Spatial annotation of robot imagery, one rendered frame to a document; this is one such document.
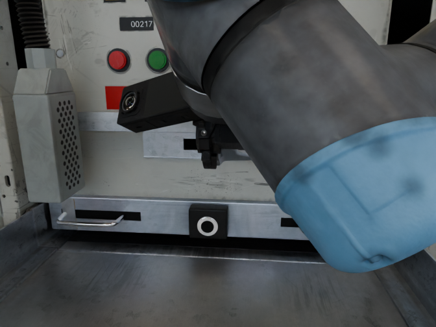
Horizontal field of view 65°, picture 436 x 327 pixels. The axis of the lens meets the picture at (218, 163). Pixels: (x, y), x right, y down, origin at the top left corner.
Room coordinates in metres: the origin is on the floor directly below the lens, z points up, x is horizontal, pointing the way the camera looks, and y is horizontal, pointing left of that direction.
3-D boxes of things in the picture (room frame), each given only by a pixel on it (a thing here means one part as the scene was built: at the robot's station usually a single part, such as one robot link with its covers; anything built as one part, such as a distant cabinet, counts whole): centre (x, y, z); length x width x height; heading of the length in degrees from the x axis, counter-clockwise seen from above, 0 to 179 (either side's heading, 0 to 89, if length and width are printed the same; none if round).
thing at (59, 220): (0.51, 0.21, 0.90); 0.11 x 0.05 x 0.01; 85
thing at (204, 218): (0.49, 0.01, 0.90); 0.06 x 0.03 x 0.05; 85
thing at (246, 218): (0.53, 0.01, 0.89); 0.54 x 0.05 x 0.06; 85
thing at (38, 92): (0.46, 0.23, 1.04); 0.08 x 0.05 x 0.17; 175
